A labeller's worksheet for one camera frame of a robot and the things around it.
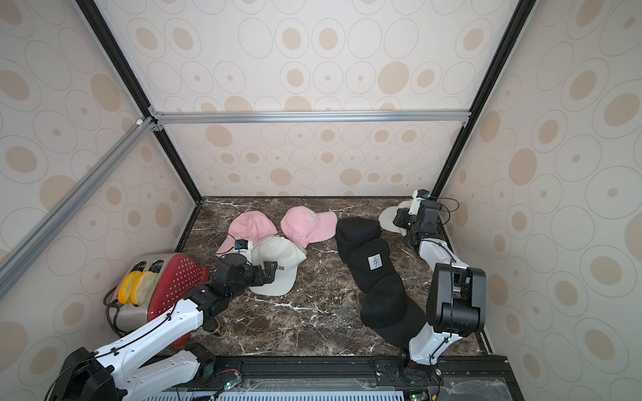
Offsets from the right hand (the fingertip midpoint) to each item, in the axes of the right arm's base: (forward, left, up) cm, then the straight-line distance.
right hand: (395, 208), depth 92 cm
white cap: (+9, 0, -15) cm, 17 cm away
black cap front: (-34, +4, -11) cm, 36 cm away
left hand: (-23, +42, -3) cm, 48 cm away
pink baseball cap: (-2, +57, -10) cm, 58 cm away
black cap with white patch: (-17, +8, -12) cm, 23 cm away
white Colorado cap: (-14, +43, -8) cm, 46 cm away
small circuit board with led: (-54, +48, -15) cm, 74 cm away
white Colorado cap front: (-27, +43, -16) cm, 53 cm away
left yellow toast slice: (-37, +80, +4) cm, 89 cm away
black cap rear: (+1, +14, -15) cm, 21 cm away
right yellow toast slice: (-35, +76, +3) cm, 84 cm away
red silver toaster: (-35, +73, +2) cm, 81 cm away
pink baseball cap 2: (-1, +35, -11) cm, 36 cm away
